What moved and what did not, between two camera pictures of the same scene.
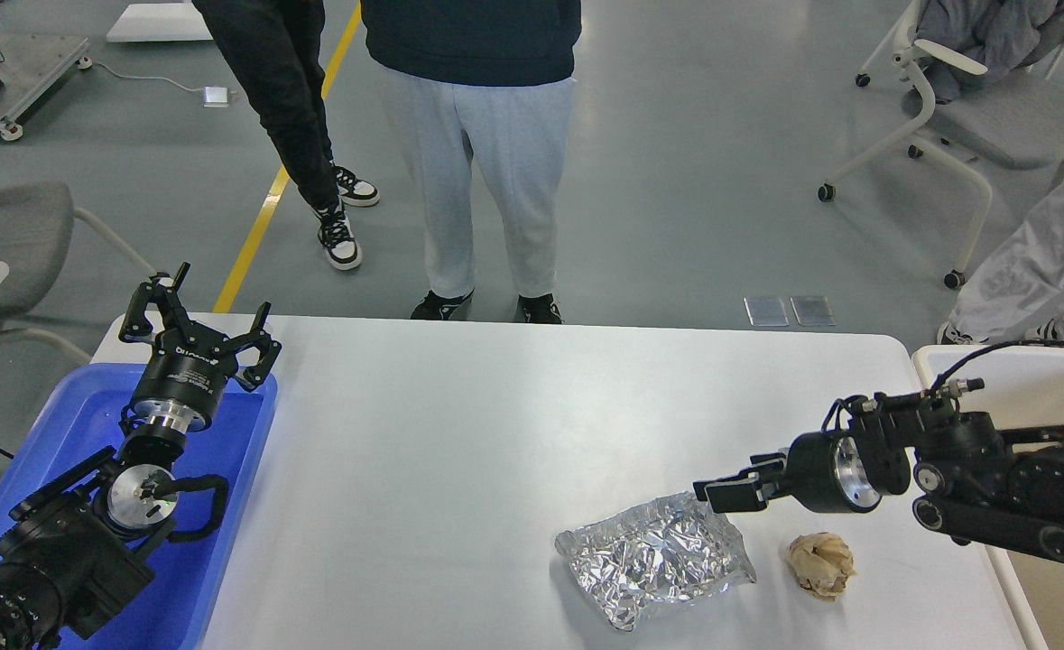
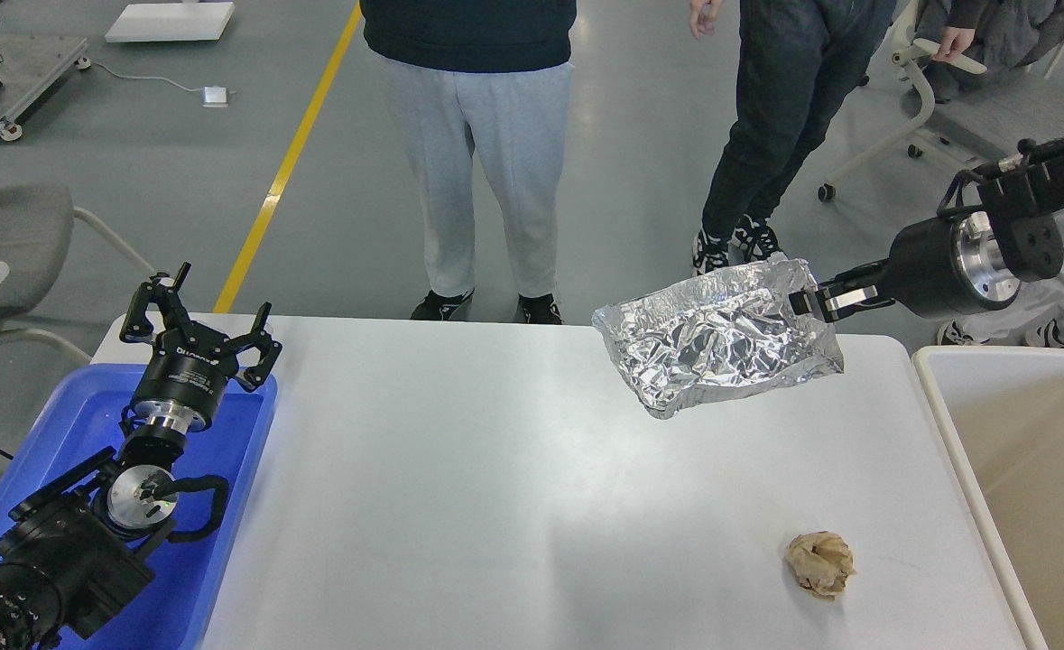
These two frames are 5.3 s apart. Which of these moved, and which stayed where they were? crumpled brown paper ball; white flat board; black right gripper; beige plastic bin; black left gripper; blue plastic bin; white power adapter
Moved: black right gripper
Stayed: white flat board; white power adapter; crumpled brown paper ball; beige plastic bin; black left gripper; blue plastic bin
